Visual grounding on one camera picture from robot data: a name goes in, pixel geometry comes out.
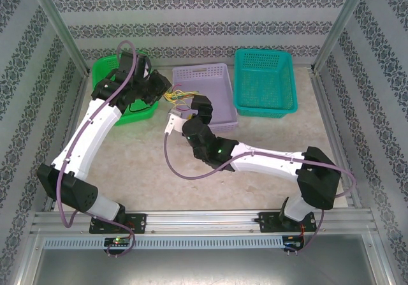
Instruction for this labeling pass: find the yellow green wire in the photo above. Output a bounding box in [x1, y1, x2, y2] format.
[165, 88, 199, 103]
[163, 89, 198, 105]
[163, 92, 192, 106]
[167, 89, 200, 104]
[164, 90, 197, 106]

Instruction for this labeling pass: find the lilac plastic basket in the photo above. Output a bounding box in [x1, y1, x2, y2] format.
[171, 63, 240, 133]

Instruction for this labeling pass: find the green plastic basket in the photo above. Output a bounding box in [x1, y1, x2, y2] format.
[91, 54, 160, 127]

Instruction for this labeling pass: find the teal plastic basket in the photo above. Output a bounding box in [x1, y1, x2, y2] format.
[233, 48, 299, 120]

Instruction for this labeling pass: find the grey metal lower shelf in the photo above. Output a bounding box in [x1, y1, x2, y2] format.
[18, 233, 393, 285]

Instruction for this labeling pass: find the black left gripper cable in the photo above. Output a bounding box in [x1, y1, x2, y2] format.
[128, 103, 156, 113]

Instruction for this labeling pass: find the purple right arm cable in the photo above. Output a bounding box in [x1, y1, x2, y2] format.
[164, 131, 358, 257]

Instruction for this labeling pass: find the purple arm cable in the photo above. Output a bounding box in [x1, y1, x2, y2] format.
[164, 131, 358, 257]
[55, 40, 140, 259]

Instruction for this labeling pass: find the aluminium side rail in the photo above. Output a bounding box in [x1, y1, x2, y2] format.
[43, 69, 92, 212]
[309, 68, 364, 209]

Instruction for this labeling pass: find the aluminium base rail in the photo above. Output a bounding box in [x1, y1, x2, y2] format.
[30, 210, 375, 237]

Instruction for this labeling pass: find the aluminium frame post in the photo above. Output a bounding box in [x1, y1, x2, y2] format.
[310, 0, 374, 75]
[27, 0, 92, 75]

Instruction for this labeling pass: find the white slotted cable duct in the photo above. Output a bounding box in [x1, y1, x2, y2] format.
[43, 235, 284, 250]

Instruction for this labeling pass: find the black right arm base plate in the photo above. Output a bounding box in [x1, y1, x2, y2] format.
[257, 211, 318, 234]

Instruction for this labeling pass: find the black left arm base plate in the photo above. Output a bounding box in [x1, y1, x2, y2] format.
[88, 213, 148, 235]

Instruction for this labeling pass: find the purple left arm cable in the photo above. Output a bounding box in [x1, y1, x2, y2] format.
[55, 40, 140, 259]

